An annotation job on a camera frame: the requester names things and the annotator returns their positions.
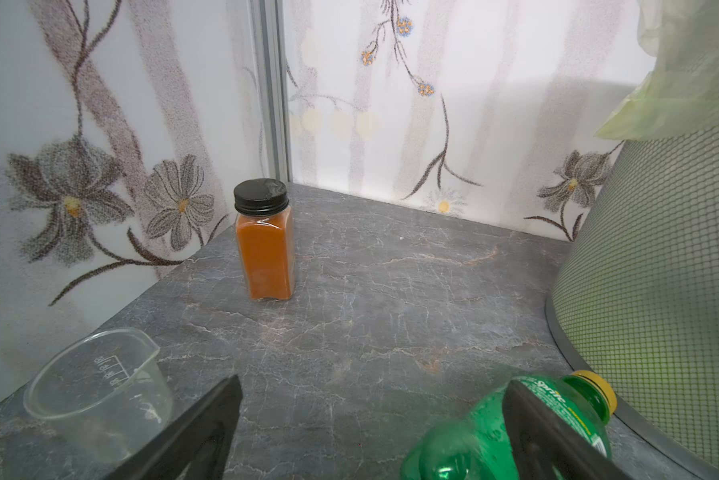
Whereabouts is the orange spice jar black lid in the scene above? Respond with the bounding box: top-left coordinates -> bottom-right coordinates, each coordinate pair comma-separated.
233,178 -> 294,300

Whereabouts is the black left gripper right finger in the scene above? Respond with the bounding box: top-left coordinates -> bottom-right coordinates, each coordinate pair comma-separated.
503,380 -> 629,480

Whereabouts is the mesh waste bin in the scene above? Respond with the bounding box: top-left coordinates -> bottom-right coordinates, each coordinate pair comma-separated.
547,113 -> 719,479

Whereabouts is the clear plastic measuring cup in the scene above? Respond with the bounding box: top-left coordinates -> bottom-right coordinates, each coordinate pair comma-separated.
23,328 -> 173,463

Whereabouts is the green Sprite bottle yellow cap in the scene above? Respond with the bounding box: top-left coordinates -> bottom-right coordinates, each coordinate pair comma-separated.
401,370 -> 617,479

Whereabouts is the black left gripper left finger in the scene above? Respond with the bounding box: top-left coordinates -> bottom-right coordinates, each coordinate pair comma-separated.
107,375 -> 243,479

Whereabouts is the aluminium corner post left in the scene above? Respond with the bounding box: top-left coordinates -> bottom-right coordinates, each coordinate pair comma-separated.
248,0 -> 292,182

